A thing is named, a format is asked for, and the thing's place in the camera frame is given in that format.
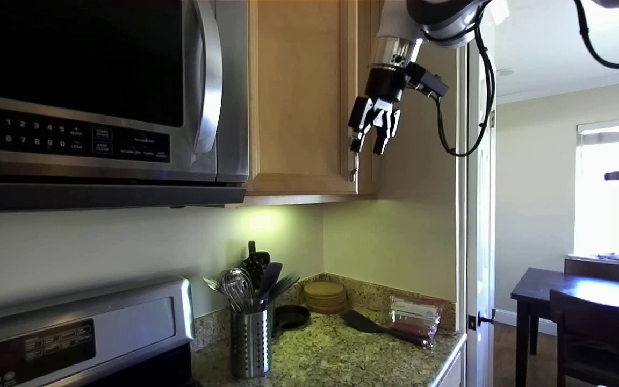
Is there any curved steel microwave handle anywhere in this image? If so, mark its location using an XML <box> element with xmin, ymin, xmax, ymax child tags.
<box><xmin>180</xmin><ymin>0</ymin><xmax>226</xmax><ymax>156</ymax></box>

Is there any tall dark kitchen utensil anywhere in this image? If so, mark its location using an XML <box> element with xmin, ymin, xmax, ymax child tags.
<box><xmin>241</xmin><ymin>239</ymin><xmax>273</xmax><ymax>287</ymax></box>

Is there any stack of yellow round trivets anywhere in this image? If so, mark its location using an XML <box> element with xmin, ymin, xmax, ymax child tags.
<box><xmin>300</xmin><ymin>276</ymin><xmax>352</xmax><ymax>316</ymax></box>

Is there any wooden wall cupboard body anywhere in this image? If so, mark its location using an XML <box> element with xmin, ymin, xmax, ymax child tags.
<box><xmin>241</xmin><ymin>0</ymin><xmax>385</xmax><ymax>210</ymax></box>

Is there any dark wooden chair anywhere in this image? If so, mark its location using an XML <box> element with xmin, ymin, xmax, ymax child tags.
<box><xmin>562</xmin><ymin>254</ymin><xmax>619</xmax><ymax>287</ymax></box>
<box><xmin>549</xmin><ymin>285</ymin><xmax>619</xmax><ymax>387</ymax></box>

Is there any metal cupboard door handle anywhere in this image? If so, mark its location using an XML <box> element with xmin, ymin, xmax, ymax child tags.
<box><xmin>349</xmin><ymin>146</ymin><xmax>363</xmax><ymax>182</ymax></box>

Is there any steel utensil holder cup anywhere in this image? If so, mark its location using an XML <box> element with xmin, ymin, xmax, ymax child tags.
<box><xmin>228</xmin><ymin>305</ymin><xmax>275</xmax><ymax>380</ymax></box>

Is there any stainless steel microwave oven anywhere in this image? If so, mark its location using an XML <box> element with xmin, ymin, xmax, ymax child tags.
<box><xmin>0</xmin><ymin>0</ymin><xmax>252</xmax><ymax>214</ymax></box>

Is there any bright window with blind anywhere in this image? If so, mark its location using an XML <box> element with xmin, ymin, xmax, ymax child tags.
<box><xmin>573</xmin><ymin>118</ymin><xmax>619</xmax><ymax>264</ymax></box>

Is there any dark plastic kitchen utensil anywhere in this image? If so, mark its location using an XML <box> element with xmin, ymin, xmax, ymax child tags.
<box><xmin>269</xmin><ymin>273</ymin><xmax>304</xmax><ymax>308</ymax></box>
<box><xmin>254</xmin><ymin>259</ymin><xmax>286</xmax><ymax>308</ymax></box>

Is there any stainless steel gas stove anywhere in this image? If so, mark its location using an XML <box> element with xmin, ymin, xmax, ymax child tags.
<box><xmin>0</xmin><ymin>276</ymin><xmax>198</xmax><ymax>387</ymax></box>

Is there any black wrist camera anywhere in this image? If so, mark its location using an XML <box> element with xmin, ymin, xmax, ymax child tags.
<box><xmin>404</xmin><ymin>60</ymin><xmax>451</xmax><ymax>101</ymax></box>

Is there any light wooden cupboard door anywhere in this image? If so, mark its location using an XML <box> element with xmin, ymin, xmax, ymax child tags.
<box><xmin>358</xmin><ymin>0</ymin><xmax>385</xmax><ymax>199</ymax></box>
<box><xmin>247</xmin><ymin>0</ymin><xmax>363</xmax><ymax>199</ymax></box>

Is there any silver metal serving utensil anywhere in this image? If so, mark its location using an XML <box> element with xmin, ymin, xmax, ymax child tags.
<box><xmin>218</xmin><ymin>267</ymin><xmax>257</xmax><ymax>313</ymax></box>

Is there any black flat spatula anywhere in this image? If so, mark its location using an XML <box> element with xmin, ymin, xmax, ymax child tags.
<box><xmin>341</xmin><ymin>308</ymin><xmax>401</xmax><ymax>337</ymax></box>

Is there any clear plastic food package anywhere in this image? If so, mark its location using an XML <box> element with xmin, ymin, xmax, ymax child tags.
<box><xmin>388</xmin><ymin>293</ymin><xmax>444</xmax><ymax>347</ymax></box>

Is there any dark wooden dining table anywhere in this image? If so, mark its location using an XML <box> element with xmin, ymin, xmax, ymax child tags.
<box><xmin>510</xmin><ymin>264</ymin><xmax>619</xmax><ymax>387</ymax></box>

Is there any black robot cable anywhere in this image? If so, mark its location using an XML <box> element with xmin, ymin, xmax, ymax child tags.
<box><xmin>433</xmin><ymin>0</ymin><xmax>619</xmax><ymax>158</ymax></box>

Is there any white door frame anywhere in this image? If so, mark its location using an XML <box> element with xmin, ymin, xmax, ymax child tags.
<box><xmin>454</xmin><ymin>41</ymin><xmax>501</xmax><ymax>387</ymax></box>

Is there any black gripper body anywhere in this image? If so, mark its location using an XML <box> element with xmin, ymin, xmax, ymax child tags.
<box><xmin>362</xmin><ymin>61</ymin><xmax>411</xmax><ymax>111</ymax></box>

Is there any small black bowl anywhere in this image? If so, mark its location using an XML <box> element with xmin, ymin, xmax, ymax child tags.
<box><xmin>272</xmin><ymin>302</ymin><xmax>315</xmax><ymax>332</ymax></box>

